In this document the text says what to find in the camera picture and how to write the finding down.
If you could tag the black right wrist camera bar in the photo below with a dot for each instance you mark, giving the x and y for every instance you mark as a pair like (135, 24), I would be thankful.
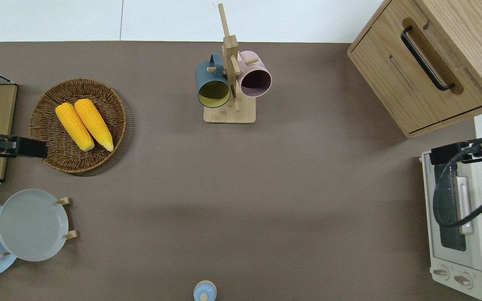
(446, 154)

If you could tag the pink mug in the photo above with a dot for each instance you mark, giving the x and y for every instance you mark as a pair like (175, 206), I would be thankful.
(256, 83)

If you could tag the yellow corn cob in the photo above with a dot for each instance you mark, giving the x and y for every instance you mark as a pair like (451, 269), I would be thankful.
(94, 123)
(73, 125)

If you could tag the wooden plate rack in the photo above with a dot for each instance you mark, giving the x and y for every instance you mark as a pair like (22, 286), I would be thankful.
(66, 201)

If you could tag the teal blue mug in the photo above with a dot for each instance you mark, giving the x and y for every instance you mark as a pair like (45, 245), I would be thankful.
(207, 77)

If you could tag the wooden mug tree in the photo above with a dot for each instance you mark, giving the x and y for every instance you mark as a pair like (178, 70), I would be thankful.
(229, 113)

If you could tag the wooden cabinet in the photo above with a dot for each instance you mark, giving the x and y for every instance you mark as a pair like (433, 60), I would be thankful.
(391, 83)

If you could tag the round wicker basket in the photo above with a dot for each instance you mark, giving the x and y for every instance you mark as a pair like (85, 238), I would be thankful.
(57, 154)

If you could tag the brown table mat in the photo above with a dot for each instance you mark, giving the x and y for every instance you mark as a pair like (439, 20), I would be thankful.
(266, 188)

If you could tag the grey plate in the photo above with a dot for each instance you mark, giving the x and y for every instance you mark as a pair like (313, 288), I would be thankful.
(32, 225)

